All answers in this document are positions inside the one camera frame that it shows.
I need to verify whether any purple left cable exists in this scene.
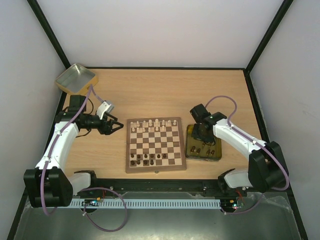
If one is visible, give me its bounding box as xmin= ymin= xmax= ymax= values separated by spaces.
xmin=41 ymin=84 xmax=128 ymax=231

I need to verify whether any yellow tin tray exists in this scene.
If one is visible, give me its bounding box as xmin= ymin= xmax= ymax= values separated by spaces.
xmin=185 ymin=124 xmax=222 ymax=162

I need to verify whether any wooden chess board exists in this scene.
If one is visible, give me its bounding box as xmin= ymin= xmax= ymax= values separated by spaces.
xmin=125 ymin=117 xmax=187 ymax=174

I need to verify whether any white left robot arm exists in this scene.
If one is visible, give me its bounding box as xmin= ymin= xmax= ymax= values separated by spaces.
xmin=23 ymin=111 xmax=124 ymax=208

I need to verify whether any purple cable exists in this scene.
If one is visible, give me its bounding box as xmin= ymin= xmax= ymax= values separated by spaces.
xmin=204 ymin=95 xmax=291 ymax=215
xmin=41 ymin=84 xmax=128 ymax=231

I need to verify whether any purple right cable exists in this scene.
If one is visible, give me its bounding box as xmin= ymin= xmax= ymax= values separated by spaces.
xmin=204 ymin=95 xmax=291 ymax=215

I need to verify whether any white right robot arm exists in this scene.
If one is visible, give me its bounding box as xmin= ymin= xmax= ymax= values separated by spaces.
xmin=190 ymin=104 xmax=290 ymax=196

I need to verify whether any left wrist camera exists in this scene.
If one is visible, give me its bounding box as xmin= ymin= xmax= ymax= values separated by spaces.
xmin=96 ymin=101 xmax=115 ymax=120

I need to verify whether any black enclosure frame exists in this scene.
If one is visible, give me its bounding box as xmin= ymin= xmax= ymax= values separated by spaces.
xmin=4 ymin=0 xmax=310 ymax=240

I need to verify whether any white slotted cable duct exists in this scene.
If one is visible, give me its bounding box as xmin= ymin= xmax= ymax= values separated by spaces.
xmin=67 ymin=198 xmax=221 ymax=210

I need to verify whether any gold tin box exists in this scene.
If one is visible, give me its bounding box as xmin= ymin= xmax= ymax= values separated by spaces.
xmin=55 ymin=63 xmax=99 ymax=96

